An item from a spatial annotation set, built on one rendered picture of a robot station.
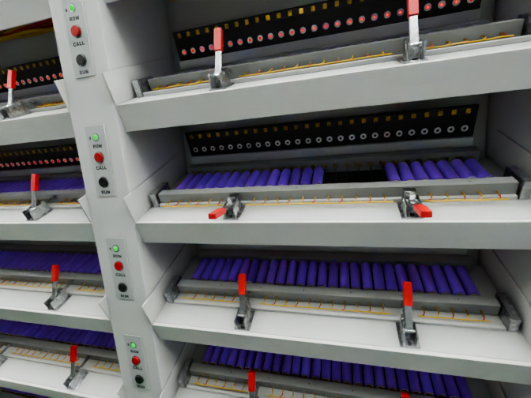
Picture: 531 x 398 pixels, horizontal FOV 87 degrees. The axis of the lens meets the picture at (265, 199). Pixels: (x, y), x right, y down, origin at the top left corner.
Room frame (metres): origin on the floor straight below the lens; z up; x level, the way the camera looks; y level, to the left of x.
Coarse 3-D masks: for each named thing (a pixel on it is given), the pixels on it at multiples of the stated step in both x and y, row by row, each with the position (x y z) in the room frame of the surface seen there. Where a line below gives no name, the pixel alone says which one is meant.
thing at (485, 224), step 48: (384, 144) 0.52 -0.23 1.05; (432, 144) 0.51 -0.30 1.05; (144, 192) 0.51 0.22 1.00; (528, 192) 0.36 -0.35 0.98; (144, 240) 0.49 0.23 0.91; (192, 240) 0.47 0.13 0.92; (240, 240) 0.44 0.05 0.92; (288, 240) 0.42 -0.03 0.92; (336, 240) 0.40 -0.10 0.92; (384, 240) 0.38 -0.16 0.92; (432, 240) 0.36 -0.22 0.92; (480, 240) 0.35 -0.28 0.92; (528, 240) 0.33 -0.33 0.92
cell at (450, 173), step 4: (440, 160) 0.47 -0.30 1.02; (444, 160) 0.47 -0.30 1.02; (436, 164) 0.47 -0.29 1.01; (440, 164) 0.46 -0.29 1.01; (444, 164) 0.45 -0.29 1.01; (448, 164) 0.45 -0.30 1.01; (440, 168) 0.45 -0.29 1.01; (444, 168) 0.44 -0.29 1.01; (448, 168) 0.44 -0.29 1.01; (452, 168) 0.44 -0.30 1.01; (444, 172) 0.44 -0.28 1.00; (448, 172) 0.43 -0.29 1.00; (452, 172) 0.43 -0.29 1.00; (444, 176) 0.43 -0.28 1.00; (448, 176) 0.42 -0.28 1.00; (452, 176) 0.42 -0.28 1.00; (456, 176) 0.41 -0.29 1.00
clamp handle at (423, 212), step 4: (412, 196) 0.37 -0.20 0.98; (412, 200) 0.37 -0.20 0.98; (412, 204) 0.35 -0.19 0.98; (416, 204) 0.35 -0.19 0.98; (416, 208) 0.33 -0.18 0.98; (420, 208) 0.32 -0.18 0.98; (424, 208) 0.32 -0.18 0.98; (428, 208) 0.32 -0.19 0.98; (416, 212) 0.33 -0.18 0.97; (420, 212) 0.31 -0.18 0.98; (424, 212) 0.31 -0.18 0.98; (428, 212) 0.31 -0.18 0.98; (420, 216) 0.31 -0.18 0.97; (424, 216) 0.31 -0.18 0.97; (428, 216) 0.31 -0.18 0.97
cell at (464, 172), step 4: (452, 160) 0.47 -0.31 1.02; (456, 160) 0.46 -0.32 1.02; (460, 160) 0.46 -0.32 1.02; (452, 164) 0.46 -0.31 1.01; (456, 164) 0.45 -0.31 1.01; (460, 164) 0.44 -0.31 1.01; (464, 164) 0.44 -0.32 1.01; (456, 168) 0.44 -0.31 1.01; (460, 168) 0.44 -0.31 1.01; (464, 168) 0.43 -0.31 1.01; (468, 168) 0.43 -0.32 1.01; (456, 172) 0.44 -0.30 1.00; (460, 172) 0.43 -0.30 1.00; (464, 172) 0.42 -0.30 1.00; (468, 172) 0.42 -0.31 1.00; (460, 176) 0.43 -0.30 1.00; (464, 176) 0.42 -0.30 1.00; (468, 176) 0.41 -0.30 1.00; (472, 176) 0.41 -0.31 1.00
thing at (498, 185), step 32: (160, 192) 0.53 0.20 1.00; (192, 192) 0.50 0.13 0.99; (224, 192) 0.48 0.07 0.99; (256, 192) 0.47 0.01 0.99; (288, 192) 0.45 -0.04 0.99; (320, 192) 0.44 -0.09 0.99; (352, 192) 0.43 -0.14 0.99; (384, 192) 0.42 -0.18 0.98; (416, 192) 0.40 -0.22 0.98; (448, 192) 0.39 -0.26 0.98; (480, 192) 0.38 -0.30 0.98; (512, 192) 0.37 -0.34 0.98
